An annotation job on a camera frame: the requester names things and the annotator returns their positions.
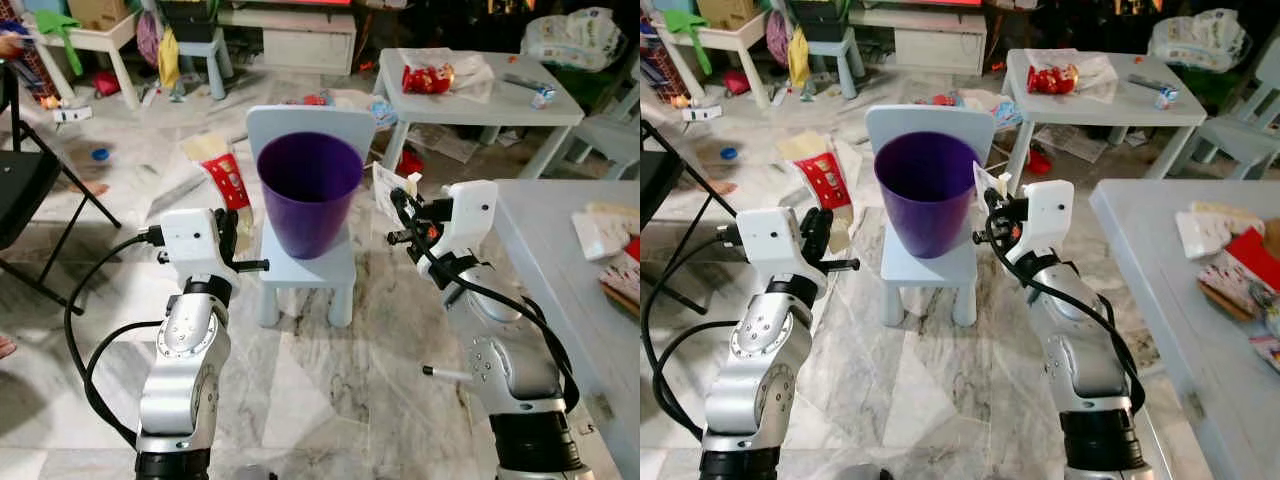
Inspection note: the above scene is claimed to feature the red cream carton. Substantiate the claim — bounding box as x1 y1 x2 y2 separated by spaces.
778 132 856 251
182 132 257 241

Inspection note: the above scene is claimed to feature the purple plastic rubbish bin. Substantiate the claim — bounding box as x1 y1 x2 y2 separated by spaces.
257 132 364 261
874 131 981 259

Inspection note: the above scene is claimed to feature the white printed plastic bag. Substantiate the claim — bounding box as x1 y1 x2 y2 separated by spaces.
960 88 1021 126
330 88 386 126

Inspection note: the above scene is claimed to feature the light blue child chair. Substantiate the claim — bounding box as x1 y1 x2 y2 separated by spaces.
865 104 998 328
246 105 378 329
572 85 641 181
1170 70 1280 181

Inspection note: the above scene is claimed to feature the small light blue table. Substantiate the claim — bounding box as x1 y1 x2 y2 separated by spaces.
378 48 585 181
1003 48 1207 196

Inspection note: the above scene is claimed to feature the red snack bag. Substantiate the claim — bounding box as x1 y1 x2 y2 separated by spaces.
1027 63 1079 96
402 63 456 96

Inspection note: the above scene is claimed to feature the clear plastic bag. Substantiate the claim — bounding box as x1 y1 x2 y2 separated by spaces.
400 50 496 101
1040 50 1119 101

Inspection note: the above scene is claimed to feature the black folding chair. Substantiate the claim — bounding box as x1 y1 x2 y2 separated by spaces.
0 60 121 316
640 120 736 316

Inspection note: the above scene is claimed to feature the yellow cloth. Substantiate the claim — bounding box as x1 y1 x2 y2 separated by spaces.
158 25 181 91
787 25 809 89

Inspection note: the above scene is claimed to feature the white low cabinet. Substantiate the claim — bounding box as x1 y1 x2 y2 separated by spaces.
890 10 986 76
260 10 358 76

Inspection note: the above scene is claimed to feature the grey folding table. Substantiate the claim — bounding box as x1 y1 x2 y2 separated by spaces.
422 180 641 480
1090 178 1280 480

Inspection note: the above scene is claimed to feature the torn white red carton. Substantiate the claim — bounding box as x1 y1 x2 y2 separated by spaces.
1175 203 1266 259
572 203 641 261

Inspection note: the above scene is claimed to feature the light blue stool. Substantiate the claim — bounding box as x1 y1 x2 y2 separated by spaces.
800 28 863 101
175 28 236 101

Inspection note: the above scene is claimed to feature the pink bag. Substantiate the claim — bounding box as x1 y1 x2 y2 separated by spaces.
137 10 163 66
765 10 791 66

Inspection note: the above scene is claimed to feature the white side table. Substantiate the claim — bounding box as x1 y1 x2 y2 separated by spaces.
20 15 141 109
650 15 766 109

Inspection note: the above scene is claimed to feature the black storage basket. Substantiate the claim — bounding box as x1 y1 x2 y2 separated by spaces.
790 0 851 41
160 0 223 43

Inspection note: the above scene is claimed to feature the white diaper pack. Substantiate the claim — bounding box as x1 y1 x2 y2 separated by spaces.
1148 8 1249 71
522 8 621 73

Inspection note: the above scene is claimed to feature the brown cardboard box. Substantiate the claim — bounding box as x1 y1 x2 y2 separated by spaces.
68 0 131 29
697 0 756 29

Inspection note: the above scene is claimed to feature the crumpled silver wrapper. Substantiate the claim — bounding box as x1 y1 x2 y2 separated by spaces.
1250 282 1280 337

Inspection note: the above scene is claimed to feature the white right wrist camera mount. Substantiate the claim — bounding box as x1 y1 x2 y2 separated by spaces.
435 180 498 257
1015 180 1074 263

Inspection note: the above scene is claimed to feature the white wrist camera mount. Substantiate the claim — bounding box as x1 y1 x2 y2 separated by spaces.
435 180 498 257
1015 180 1074 263
740 207 827 297
160 208 239 283

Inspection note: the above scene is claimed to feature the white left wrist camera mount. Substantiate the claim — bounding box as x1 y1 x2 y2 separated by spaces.
740 207 827 297
160 208 239 283

